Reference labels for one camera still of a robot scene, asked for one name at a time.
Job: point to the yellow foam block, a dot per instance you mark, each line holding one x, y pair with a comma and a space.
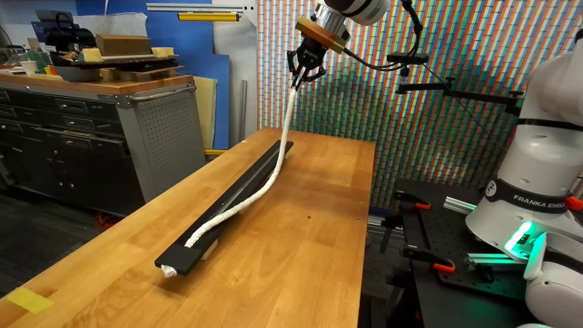
164, 52
91, 54

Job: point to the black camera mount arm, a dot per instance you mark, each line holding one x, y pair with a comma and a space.
485, 94

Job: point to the blue board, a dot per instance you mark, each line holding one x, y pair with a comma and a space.
182, 47

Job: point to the yellow tape patch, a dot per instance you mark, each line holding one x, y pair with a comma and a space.
29, 298

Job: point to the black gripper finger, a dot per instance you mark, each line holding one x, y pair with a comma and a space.
315, 71
294, 65

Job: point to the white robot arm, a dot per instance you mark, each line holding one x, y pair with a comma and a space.
540, 151

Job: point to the white hanging rail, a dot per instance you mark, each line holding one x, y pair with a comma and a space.
201, 7

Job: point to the wooden box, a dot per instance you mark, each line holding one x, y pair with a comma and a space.
124, 45

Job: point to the black machine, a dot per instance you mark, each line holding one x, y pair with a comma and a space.
66, 32

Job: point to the small wooden support block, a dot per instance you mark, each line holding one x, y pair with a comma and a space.
210, 246

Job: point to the yellow bar near floor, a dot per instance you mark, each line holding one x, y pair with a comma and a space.
215, 153

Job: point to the black orange bar clamp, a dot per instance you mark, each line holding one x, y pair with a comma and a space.
445, 266
423, 205
574, 202

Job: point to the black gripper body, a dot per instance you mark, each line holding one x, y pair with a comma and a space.
312, 56

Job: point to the grey perforated metal cabinet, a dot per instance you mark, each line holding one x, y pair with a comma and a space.
164, 138

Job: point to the black camera on stand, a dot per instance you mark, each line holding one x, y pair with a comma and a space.
407, 58

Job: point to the grey metal pole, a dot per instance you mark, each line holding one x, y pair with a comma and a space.
243, 109

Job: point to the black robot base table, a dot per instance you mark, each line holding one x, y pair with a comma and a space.
438, 302

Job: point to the yellow hanging bar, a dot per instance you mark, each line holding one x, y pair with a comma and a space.
210, 16

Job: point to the cream foam panel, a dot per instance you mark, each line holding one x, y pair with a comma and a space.
204, 114

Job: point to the long black slotted rail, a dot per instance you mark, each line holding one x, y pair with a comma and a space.
233, 196

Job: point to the aluminium profile bar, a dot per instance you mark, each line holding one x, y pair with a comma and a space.
459, 204
492, 258

